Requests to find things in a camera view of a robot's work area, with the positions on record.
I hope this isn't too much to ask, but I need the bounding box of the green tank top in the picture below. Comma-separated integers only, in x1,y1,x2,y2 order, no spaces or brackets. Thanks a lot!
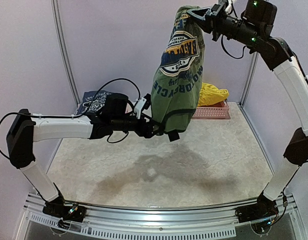
151,5,205,135

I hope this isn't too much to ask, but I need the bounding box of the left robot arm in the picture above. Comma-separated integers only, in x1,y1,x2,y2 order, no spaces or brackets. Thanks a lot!
6,93,165,217

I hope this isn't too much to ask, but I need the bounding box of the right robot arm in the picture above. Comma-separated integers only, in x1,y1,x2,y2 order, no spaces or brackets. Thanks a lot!
187,0,308,218

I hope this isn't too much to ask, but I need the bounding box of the pink plastic basket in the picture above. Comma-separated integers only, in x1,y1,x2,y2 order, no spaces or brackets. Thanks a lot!
192,100,231,120

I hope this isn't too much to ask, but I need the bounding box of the yellow garment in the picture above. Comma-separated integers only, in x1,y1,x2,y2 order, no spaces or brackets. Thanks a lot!
197,82,230,107

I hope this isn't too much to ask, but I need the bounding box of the folded navy graphic shirt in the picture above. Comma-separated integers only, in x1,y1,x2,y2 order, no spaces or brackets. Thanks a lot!
76,90,113,115

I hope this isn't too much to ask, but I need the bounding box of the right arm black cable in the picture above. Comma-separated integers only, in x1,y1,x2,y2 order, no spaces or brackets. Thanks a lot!
220,34,247,60

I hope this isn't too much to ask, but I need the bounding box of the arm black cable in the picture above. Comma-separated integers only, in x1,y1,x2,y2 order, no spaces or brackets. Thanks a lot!
220,34,247,60
0,78,142,161

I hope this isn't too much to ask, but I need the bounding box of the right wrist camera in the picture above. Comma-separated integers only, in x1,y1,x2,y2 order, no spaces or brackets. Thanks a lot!
217,0,236,15

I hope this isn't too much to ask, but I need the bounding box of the right aluminium frame post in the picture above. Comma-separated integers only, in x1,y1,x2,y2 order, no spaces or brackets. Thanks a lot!
238,0,269,107

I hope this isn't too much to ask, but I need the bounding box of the aluminium frame post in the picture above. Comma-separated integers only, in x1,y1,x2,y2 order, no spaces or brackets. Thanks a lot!
238,0,269,107
51,0,80,106

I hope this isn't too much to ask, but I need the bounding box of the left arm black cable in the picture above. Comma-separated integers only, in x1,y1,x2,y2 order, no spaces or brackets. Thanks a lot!
0,78,142,161

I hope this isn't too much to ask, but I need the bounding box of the aluminium front rail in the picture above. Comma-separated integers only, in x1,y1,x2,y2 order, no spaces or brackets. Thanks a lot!
16,194,305,240

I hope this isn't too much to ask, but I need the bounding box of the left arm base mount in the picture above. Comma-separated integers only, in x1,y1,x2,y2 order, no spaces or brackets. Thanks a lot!
42,193,87,230

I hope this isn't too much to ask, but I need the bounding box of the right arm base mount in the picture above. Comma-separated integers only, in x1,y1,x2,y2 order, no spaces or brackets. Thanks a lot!
235,192,279,235

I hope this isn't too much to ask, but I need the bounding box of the left aluminium frame post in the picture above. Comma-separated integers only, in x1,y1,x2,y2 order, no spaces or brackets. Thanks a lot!
51,0,80,106

